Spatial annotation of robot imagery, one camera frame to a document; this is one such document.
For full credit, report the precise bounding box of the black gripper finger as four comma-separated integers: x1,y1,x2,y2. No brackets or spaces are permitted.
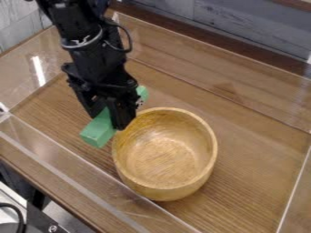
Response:
106,95,139,130
76,90,106,118

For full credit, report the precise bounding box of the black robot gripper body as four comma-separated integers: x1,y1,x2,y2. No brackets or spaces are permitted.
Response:
62,35,139,103

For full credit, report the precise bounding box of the green rectangular block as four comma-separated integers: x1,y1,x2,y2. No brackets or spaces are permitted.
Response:
79,85,150,149

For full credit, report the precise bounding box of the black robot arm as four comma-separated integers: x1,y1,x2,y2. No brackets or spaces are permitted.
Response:
27,0,140,130

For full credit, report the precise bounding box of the brown wooden bowl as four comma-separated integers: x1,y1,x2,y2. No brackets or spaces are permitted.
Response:
112,107,219,201

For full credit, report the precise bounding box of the clear acrylic tray wall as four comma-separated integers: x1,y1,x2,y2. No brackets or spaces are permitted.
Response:
0,13,311,233

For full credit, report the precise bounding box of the black cable under table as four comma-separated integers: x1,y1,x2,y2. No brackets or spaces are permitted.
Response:
0,202,27,233

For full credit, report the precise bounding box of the black metal table bracket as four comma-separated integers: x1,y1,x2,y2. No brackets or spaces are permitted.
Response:
24,202,70,233

